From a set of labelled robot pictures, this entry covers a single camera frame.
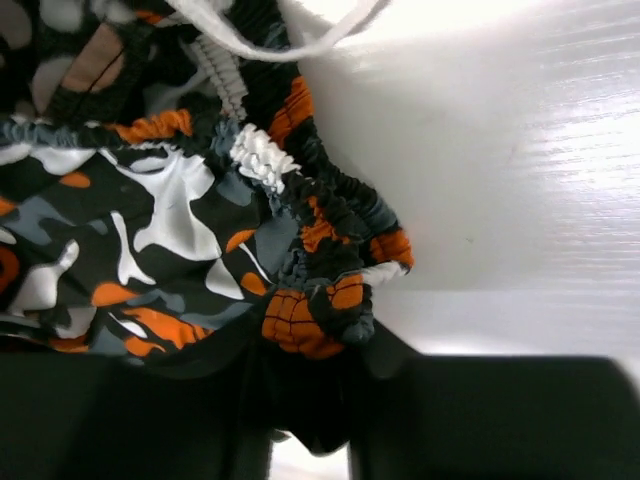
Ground orange camouflage shorts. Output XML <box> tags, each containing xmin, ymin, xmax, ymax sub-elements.
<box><xmin>1</xmin><ymin>1</ymin><xmax>413</xmax><ymax>454</ymax></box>

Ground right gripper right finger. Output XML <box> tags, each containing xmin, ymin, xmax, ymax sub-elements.
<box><xmin>350</xmin><ymin>356</ymin><xmax>639</xmax><ymax>479</ymax></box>

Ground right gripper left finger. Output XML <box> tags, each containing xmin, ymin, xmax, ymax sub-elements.
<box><xmin>1</xmin><ymin>353</ymin><xmax>270</xmax><ymax>480</ymax></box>

